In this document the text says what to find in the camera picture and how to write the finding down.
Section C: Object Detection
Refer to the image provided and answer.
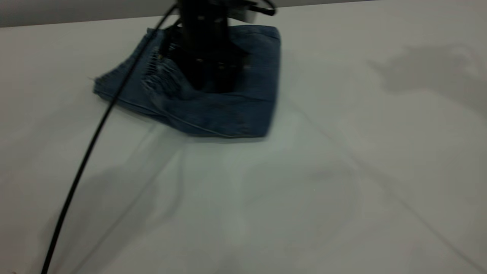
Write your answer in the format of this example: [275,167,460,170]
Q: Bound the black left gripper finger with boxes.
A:
[185,70,213,92]
[213,70,245,94]

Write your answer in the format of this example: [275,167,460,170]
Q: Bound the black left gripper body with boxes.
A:
[164,0,250,73]

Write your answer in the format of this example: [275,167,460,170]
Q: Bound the blue denim shorts with print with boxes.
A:
[92,24,283,139]

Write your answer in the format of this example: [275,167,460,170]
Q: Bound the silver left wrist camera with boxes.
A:
[228,4,260,24]

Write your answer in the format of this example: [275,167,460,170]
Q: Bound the black braided cable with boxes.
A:
[40,0,277,274]

